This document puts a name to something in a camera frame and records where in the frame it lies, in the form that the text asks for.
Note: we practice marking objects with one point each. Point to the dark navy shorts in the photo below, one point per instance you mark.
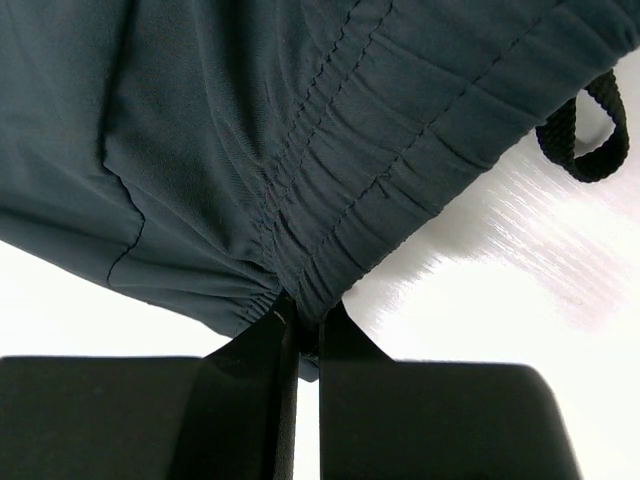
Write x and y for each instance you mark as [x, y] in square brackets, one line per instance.
[207, 156]

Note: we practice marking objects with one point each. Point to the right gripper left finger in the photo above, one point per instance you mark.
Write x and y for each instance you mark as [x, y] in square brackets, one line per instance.
[229, 415]

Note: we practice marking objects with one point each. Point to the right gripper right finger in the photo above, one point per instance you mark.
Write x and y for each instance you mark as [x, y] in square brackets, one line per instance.
[387, 419]

